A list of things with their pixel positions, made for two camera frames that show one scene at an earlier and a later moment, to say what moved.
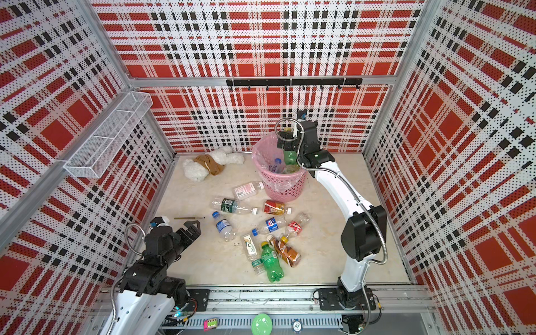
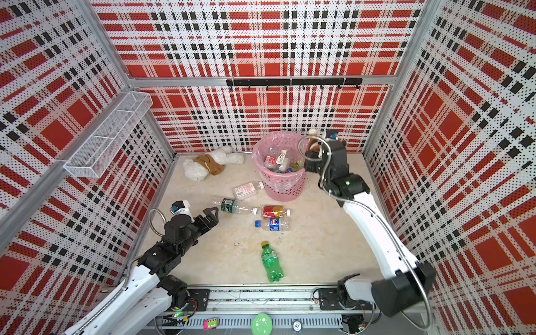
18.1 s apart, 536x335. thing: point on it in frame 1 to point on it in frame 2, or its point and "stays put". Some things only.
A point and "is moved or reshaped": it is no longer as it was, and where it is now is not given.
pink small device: x=210 y=324 stays put
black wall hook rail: x=320 y=82 stays put
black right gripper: x=288 y=138 to x=308 y=158
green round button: x=262 y=324 stays put
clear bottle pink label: x=248 y=189 stays put
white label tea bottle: x=250 y=247 to x=281 y=156
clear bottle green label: x=232 y=206 stays put
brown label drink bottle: x=292 y=256 is moved or reshaped
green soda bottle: x=274 y=272 stays put
